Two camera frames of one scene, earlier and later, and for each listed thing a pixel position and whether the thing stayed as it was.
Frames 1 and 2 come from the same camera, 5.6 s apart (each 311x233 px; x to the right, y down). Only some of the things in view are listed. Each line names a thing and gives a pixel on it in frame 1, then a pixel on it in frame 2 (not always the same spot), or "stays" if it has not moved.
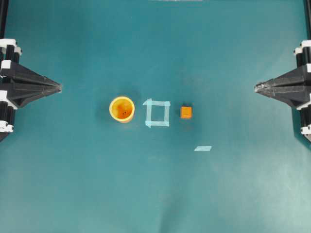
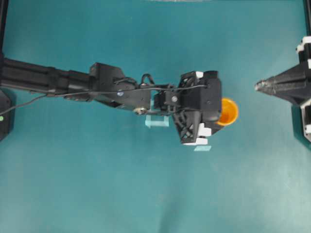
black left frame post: (4, 9) stays
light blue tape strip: (202, 148) stays
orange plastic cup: (122, 108) → (229, 111)
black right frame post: (307, 11) stays
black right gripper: (294, 87) stays
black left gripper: (16, 74) → (195, 106)
